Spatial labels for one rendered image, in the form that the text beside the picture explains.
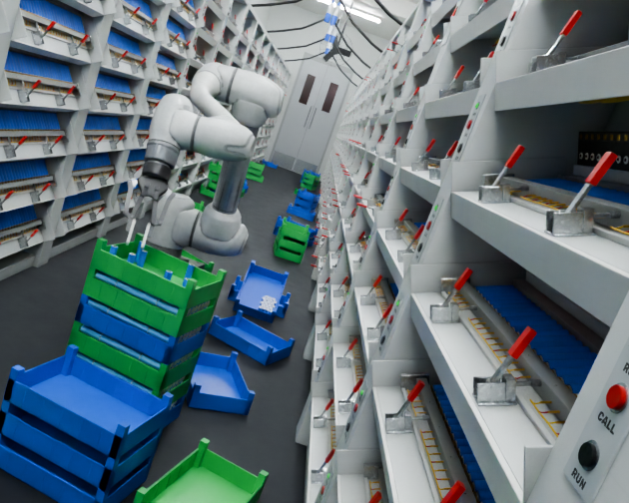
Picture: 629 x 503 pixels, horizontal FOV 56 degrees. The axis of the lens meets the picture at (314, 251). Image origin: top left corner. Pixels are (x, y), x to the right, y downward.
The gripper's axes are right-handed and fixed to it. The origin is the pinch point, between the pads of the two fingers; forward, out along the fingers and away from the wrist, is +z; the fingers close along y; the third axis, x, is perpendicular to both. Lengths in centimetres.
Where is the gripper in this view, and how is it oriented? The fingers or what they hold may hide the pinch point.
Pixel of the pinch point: (138, 235)
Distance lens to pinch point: 166.4
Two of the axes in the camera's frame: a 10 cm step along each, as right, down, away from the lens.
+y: -9.2, -2.7, -2.9
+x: 3.4, -1.4, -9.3
